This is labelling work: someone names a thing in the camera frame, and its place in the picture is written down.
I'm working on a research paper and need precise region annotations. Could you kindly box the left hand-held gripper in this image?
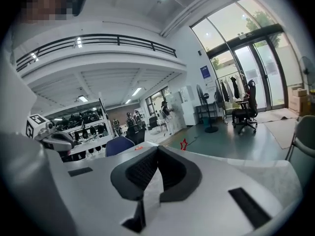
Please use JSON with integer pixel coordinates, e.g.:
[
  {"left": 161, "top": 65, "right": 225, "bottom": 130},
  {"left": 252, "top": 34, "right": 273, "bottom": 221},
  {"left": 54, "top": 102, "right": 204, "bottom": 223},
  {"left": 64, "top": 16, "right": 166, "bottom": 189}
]
[{"left": 26, "top": 114, "right": 76, "bottom": 162}]

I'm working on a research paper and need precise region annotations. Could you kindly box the black head-worn camera mount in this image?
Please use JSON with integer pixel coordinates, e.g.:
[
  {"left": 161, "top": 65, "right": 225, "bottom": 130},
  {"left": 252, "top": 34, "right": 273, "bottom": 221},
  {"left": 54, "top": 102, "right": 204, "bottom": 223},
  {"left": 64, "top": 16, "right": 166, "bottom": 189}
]
[{"left": 72, "top": 0, "right": 89, "bottom": 17}]

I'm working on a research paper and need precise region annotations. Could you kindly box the cardboard box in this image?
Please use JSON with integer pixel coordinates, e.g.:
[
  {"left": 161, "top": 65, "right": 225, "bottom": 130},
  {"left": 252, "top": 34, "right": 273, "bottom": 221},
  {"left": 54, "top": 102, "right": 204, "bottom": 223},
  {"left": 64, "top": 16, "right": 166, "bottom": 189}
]
[{"left": 287, "top": 84, "right": 312, "bottom": 117}]

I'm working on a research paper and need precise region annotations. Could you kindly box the cardboard floor sheet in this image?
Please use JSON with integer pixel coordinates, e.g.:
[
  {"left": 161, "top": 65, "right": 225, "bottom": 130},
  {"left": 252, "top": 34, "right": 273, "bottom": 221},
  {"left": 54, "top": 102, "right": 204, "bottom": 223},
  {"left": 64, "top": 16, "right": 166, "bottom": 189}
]
[{"left": 255, "top": 108, "right": 300, "bottom": 150}]

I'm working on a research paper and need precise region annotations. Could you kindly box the black balcony railing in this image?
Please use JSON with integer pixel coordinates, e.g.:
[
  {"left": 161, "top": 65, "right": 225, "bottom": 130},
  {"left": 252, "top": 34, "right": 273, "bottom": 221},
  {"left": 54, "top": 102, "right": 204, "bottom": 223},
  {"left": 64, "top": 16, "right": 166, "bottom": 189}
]
[{"left": 15, "top": 33, "right": 178, "bottom": 72}]

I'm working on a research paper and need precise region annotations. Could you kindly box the grey chair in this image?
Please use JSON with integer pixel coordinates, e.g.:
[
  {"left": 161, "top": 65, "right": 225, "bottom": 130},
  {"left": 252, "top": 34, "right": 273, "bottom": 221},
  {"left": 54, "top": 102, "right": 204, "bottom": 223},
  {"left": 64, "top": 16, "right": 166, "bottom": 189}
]
[{"left": 285, "top": 115, "right": 315, "bottom": 162}]

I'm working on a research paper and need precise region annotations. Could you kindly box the person's white shirt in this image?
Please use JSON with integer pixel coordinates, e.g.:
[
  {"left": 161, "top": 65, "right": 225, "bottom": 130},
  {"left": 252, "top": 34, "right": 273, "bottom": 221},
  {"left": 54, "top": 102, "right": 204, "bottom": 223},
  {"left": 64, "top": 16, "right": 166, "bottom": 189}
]
[{"left": 0, "top": 26, "right": 81, "bottom": 236}]

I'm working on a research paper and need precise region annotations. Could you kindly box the blue chair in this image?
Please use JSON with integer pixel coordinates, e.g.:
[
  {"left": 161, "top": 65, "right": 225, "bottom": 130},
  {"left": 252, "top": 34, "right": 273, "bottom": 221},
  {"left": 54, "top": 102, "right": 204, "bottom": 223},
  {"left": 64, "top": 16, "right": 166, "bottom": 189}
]
[{"left": 105, "top": 135, "right": 136, "bottom": 157}]

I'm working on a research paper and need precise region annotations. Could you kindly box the white cabinet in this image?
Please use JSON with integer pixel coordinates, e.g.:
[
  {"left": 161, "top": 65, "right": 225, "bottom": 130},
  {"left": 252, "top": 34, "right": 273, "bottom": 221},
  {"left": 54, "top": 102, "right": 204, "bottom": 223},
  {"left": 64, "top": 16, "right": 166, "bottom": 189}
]
[{"left": 181, "top": 85, "right": 197, "bottom": 126}]

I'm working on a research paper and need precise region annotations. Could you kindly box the clothes rack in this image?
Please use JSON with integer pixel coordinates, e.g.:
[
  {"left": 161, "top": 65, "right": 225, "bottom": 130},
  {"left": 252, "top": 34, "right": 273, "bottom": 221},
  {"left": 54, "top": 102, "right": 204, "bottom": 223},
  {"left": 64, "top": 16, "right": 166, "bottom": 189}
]
[{"left": 214, "top": 73, "right": 247, "bottom": 123}]

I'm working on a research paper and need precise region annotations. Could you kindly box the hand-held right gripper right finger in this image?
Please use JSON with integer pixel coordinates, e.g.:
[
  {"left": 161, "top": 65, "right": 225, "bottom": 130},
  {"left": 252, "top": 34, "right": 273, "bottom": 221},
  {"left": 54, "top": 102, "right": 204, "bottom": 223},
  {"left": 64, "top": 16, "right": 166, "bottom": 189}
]
[{"left": 144, "top": 145, "right": 285, "bottom": 236}]

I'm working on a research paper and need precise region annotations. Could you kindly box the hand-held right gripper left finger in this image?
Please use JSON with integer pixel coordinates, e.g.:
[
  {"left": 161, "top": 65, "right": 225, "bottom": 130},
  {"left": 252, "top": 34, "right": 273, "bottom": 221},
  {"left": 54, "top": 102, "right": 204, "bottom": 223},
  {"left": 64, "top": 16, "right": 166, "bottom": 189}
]
[{"left": 46, "top": 145, "right": 158, "bottom": 236}]

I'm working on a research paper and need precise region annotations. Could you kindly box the blue wall poster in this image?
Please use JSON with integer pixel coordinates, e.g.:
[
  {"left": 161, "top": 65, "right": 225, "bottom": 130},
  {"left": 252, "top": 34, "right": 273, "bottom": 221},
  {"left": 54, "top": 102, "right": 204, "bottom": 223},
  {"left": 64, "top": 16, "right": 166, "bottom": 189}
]
[{"left": 199, "top": 65, "right": 213, "bottom": 80}]

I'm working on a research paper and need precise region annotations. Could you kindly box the black office chair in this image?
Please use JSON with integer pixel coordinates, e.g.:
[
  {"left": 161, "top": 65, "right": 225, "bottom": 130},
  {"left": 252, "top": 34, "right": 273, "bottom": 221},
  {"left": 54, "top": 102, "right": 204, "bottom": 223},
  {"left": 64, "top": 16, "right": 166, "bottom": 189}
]
[
  {"left": 125, "top": 125, "right": 147, "bottom": 145},
  {"left": 231, "top": 79, "right": 259, "bottom": 135}
]

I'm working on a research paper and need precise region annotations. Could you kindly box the black floor fan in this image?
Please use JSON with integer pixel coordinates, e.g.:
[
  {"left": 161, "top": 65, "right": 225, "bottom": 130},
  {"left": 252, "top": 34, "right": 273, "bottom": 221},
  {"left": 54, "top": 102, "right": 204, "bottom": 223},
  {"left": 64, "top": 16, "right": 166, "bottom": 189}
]
[{"left": 195, "top": 84, "right": 219, "bottom": 134}]

